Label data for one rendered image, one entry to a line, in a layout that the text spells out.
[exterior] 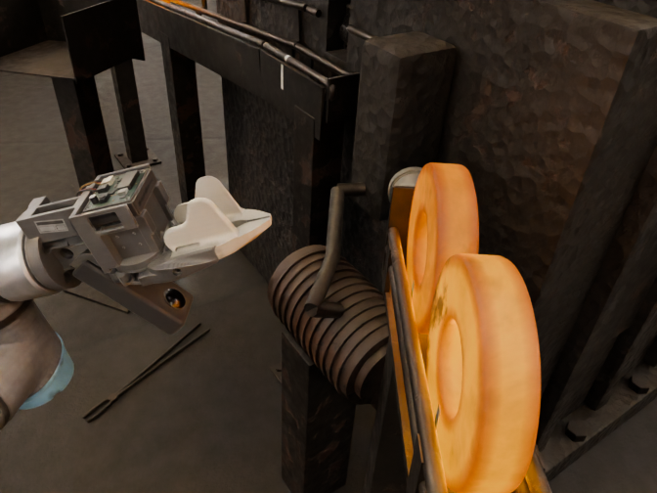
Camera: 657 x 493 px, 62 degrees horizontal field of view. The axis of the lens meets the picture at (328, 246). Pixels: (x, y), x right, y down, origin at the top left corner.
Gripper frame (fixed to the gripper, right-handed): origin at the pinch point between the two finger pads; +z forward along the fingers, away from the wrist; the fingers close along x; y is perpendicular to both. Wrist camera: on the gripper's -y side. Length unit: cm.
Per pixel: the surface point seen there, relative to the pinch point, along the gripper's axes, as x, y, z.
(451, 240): -6.4, -0.6, 16.1
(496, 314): -18.4, 3.1, 17.1
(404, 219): 6.9, -7.1, 12.6
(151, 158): 138, -50, -76
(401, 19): 39.4, 3.4, 17.2
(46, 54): 75, 5, -55
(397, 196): 7.2, -4.3, 12.4
